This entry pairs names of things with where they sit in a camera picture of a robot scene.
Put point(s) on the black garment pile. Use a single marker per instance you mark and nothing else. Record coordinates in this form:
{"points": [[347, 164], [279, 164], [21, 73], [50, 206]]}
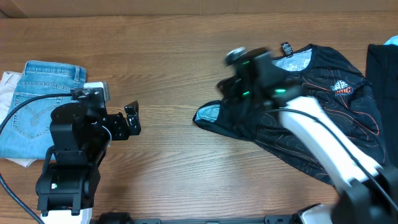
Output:
{"points": [[381, 71]]}

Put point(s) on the black orange patterned jersey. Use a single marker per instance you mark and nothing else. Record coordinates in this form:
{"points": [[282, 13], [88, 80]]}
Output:
{"points": [[342, 92]]}

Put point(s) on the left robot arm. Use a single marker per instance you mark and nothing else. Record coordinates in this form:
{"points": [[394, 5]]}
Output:
{"points": [[81, 134]]}

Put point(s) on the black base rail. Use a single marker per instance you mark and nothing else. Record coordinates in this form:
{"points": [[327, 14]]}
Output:
{"points": [[125, 218]]}

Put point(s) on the folded white garment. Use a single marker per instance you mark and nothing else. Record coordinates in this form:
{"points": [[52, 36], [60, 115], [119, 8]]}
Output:
{"points": [[9, 82]]}

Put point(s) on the folded blue denim jeans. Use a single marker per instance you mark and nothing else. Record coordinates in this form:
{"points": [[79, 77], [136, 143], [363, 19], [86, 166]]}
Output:
{"points": [[29, 128]]}

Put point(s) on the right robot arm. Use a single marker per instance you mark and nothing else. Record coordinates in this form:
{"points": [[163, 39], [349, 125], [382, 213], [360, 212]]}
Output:
{"points": [[368, 192]]}

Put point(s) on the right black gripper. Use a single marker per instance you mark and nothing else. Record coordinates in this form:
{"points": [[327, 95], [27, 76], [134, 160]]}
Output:
{"points": [[232, 89]]}

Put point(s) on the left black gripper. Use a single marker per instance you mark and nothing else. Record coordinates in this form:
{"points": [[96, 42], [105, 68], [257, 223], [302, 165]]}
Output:
{"points": [[122, 131]]}

